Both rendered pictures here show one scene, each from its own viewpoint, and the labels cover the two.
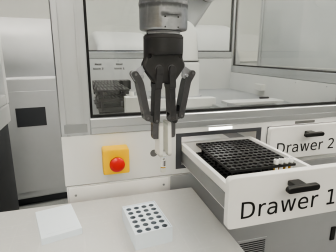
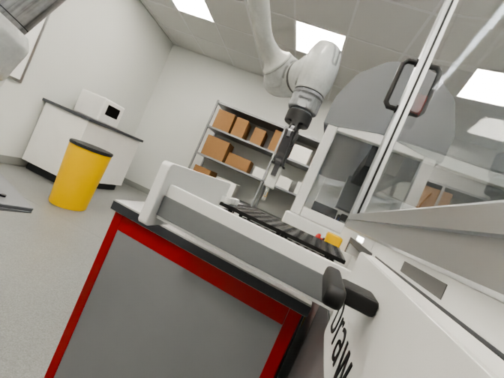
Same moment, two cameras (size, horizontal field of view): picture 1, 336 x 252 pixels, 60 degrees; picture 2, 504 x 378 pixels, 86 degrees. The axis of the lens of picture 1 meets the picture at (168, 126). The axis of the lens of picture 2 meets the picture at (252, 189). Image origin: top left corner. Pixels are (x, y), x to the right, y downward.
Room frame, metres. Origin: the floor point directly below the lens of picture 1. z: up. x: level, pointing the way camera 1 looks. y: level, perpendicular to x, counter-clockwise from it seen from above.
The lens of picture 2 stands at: (0.96, -0.69, 0.95)
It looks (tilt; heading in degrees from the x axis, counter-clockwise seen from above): 1 degrees down; 122
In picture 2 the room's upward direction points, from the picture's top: 24 degrees clockwise
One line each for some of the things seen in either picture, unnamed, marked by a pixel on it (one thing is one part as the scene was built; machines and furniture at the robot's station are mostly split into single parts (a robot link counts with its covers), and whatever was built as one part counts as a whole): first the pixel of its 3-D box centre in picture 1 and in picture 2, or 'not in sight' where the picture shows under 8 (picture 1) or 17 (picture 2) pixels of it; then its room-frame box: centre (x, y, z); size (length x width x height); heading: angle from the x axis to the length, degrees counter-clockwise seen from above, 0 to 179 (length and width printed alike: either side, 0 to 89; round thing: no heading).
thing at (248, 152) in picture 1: (240, 163); (279, 241); (0.76, -0.20, 0.87); 0.22 x 0.18 x 0.06; 16
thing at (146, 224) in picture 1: (145, 223); not in sight; (0.60, 0.05, 0.78); 0.12 x 0.08 x 0.04; 21
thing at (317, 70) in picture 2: not in sight; (316, 70); (0.56, 0.01, 1.33); 0.13 x 0.11 x 0.16; 155
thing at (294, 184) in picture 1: (298, 185); not in sight; (0.54, -0.26, 0.91); 0.07 x 0.04 x 0.01; 106
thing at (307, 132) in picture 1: (311, 133); (348, 292); (0.93, -0.48, 0.91); 0.07 x 0.04 x 0.01; 106
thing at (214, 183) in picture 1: (238, 163); (283, 246); (0.77, -0.20, 0.86); 0.40 x 0.26 x 0.06; 16
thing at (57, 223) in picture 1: (57, 222); not in sight; (0.62, 0.26, 0.77); 0.13 x 0.09 x 0.02; 29
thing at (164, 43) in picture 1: (163, 58); (294, 127); (0.57, 0.01, 1.15); 0.08 x 0.07 x 0.09; 111
